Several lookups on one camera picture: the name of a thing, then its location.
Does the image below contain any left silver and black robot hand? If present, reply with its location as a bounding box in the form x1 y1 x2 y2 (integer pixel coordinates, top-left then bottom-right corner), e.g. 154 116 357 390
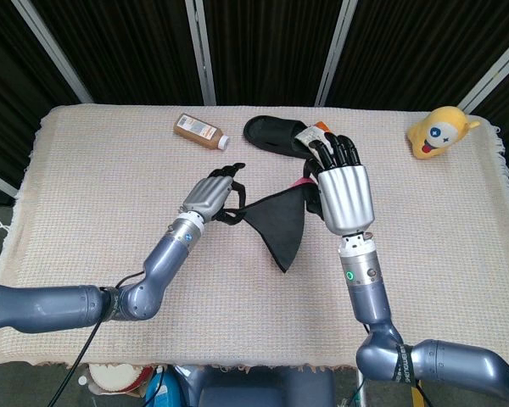
178 162 248 224

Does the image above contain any right silver and black robot hand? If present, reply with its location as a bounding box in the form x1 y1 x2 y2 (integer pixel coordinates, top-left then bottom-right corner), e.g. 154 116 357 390
303 132 375 235

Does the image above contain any pink cloth black backing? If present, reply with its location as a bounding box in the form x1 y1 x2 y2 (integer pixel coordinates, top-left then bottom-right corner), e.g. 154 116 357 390
215 159 326 275

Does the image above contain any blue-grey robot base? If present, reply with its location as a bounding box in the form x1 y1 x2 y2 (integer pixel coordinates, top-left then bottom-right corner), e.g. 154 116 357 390
171 364 337 407

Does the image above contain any brown bottle with white cap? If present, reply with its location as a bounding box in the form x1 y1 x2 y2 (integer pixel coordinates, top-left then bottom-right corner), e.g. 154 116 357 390
172 113 232 151

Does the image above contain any white and orange snack packet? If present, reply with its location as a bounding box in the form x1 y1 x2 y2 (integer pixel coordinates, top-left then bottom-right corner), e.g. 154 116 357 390
295 121 332 149

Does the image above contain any black slipper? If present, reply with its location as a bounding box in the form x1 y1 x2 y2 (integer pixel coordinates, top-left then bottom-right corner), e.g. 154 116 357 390
243 114 323 161

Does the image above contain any beige woven tablecloth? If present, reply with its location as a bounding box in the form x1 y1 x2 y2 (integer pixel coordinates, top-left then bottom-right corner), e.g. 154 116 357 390
0 103 509 370

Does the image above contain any yellow plush toy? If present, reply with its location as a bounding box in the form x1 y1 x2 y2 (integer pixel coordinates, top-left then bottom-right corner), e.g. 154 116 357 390
406 106 482 160

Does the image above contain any metal table leg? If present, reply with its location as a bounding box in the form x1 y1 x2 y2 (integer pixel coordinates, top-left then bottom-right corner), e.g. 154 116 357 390
355 367 369 407

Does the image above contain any blue plastic container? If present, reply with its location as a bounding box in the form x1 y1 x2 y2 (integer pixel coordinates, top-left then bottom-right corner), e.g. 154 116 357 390
145 366 179 407

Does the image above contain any black velcro strap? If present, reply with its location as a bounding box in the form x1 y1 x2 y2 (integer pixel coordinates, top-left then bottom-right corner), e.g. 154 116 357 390
392 342 417 385
99 286 122 321

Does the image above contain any white partition post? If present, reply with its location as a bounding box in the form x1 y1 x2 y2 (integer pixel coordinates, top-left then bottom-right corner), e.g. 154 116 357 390
11 0 95 104
314 0 359 107
184 0 218 106
456 42 509 115
0 166 19 199

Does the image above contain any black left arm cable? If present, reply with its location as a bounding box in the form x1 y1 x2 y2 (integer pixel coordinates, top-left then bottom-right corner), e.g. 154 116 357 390
70 273 148 374

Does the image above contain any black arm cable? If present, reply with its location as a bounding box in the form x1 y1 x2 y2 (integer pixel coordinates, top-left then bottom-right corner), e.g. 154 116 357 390
70 273 148 374
411 378 433 407

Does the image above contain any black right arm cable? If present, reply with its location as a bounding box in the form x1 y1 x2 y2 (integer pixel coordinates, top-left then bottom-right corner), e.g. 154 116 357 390
411 378 433 407

